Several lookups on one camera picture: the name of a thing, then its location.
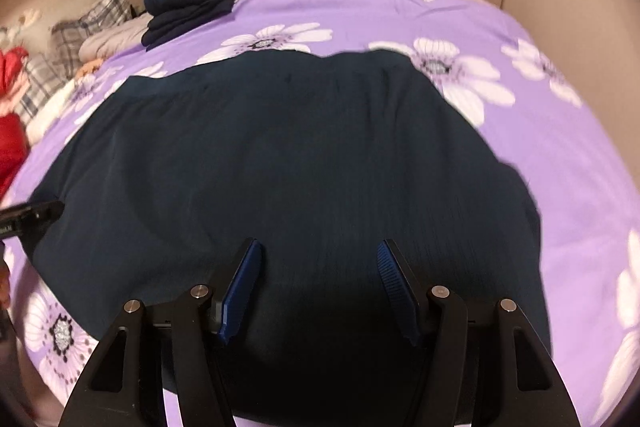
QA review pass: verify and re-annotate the peach cloth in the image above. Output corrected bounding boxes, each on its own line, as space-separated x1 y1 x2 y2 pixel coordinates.
75 59 103 80

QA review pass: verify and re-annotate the folded navy clothes stack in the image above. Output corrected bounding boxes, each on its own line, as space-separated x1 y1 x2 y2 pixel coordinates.
141 0 248 48

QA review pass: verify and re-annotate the red down jacket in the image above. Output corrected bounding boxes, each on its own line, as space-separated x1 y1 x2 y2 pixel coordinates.
0 112 28 198
0 48 28 108

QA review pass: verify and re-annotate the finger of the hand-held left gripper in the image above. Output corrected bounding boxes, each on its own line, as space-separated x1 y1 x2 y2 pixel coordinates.
0 201 66 254

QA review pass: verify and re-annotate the navy zip jacket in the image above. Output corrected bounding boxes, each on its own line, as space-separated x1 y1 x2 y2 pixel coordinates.
22 49 553 423

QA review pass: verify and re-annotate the white plush dog toy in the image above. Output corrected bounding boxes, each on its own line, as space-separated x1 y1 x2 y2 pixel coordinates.
0 9 41 42

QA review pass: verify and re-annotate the white pillow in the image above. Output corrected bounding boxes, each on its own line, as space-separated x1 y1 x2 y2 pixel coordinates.
27 79 83 145

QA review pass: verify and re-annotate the purple floral bedsheet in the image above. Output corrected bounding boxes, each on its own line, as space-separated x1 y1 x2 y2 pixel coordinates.
7 0 640 423

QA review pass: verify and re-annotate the grey plaid pillow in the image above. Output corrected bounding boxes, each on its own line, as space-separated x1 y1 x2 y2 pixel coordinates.
50 0 133 68

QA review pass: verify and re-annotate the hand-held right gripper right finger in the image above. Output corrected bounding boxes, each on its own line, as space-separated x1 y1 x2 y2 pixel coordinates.
376 238 581 427

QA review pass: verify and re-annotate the grey plaid bed cloth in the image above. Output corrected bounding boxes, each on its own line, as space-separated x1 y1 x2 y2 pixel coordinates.
15 57 76 128

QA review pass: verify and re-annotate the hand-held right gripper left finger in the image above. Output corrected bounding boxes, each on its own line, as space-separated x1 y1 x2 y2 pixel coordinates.
59 237 264 427

